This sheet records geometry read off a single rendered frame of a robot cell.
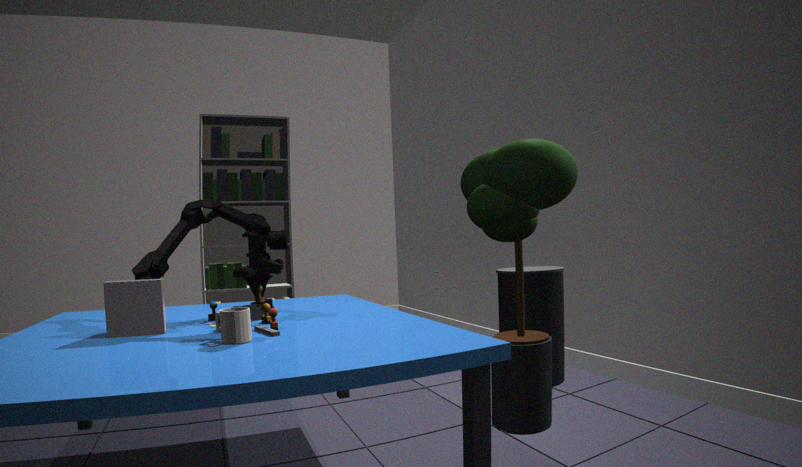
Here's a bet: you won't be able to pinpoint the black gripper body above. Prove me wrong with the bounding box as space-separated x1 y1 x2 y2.
233 250 270 278

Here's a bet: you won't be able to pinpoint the grey mug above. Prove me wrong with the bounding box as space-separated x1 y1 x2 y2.
215 307 252 345

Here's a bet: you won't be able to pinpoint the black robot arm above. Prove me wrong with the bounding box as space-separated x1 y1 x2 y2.
132 200 288 280

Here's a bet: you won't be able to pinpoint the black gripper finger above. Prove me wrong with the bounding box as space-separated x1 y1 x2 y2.
243 277 262 298
259 275 273 297

